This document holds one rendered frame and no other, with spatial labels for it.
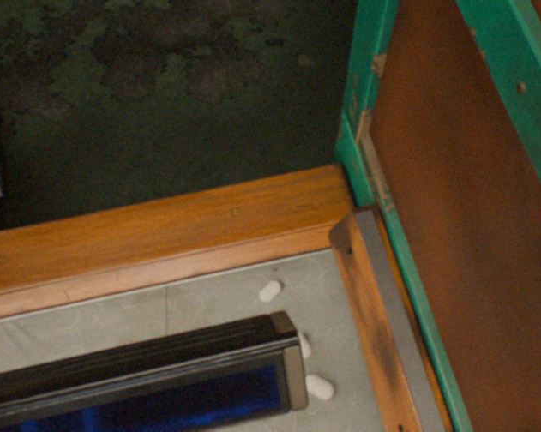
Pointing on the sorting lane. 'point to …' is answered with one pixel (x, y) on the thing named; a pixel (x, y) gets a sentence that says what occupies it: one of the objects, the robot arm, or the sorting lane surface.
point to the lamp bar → (159, 383)
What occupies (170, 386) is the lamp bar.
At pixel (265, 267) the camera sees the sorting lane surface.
